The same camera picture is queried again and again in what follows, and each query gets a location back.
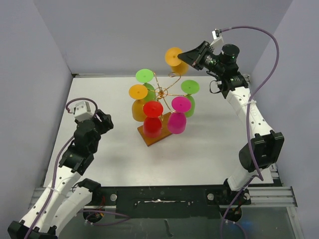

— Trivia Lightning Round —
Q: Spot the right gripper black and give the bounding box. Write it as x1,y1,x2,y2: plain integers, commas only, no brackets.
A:
177,41,224,76

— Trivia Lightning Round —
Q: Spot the orange wine glass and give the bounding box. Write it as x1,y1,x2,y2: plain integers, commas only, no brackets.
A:
129,84,148,122
164,47,188,76

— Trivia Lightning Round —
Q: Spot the green wine glass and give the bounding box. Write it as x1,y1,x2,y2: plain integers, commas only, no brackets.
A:
181,80,200,118
136,69,156,102

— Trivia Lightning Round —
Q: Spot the red wine glass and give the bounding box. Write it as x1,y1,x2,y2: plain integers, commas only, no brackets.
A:
143,101,163,138

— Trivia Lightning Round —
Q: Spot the magenta wine glass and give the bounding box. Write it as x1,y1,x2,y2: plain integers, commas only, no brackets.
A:
167,96,191,134

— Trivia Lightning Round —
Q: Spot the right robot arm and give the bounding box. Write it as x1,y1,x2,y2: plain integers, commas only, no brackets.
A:
177,41,284,204

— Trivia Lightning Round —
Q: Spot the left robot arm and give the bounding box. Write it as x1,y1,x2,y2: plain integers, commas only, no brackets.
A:
7,110,114,239

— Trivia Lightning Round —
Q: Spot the wooden rack base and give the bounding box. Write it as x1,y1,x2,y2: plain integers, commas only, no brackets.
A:
138,113,172,146

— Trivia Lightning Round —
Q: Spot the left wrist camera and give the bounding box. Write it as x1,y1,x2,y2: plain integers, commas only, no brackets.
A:
74,101,93,122

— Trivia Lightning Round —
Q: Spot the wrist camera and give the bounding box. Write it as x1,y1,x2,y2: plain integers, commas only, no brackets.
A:
209,29,224,51
74,101,93,122

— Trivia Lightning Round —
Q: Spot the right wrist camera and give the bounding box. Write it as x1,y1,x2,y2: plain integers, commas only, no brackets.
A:
209,29,224,51

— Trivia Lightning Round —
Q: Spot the gold wire glass rack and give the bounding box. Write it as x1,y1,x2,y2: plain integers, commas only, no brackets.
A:
149,71,185,113

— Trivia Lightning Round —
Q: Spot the black base frame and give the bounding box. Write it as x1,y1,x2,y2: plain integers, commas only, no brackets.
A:
72,184,299,220

